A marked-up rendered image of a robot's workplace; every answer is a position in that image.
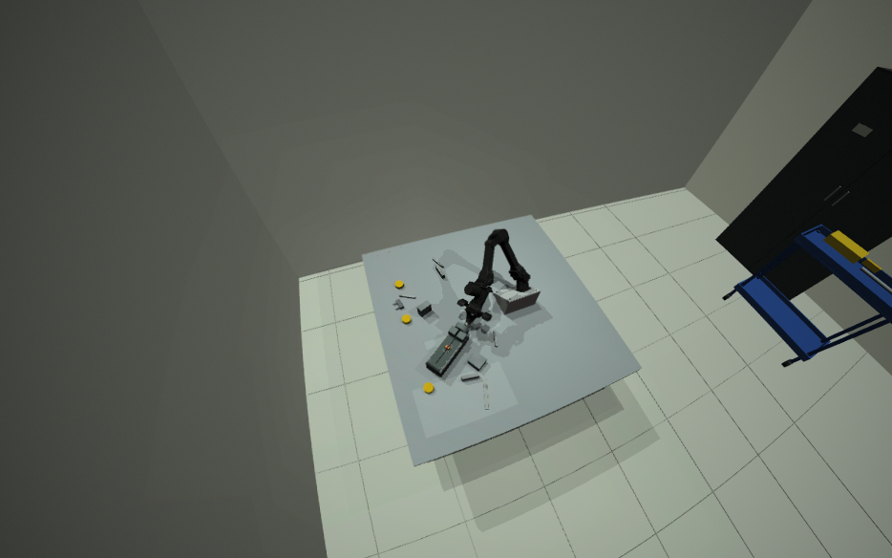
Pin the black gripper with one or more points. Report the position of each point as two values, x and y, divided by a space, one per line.
485 315

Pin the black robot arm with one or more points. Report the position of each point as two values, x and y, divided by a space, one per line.
479 288

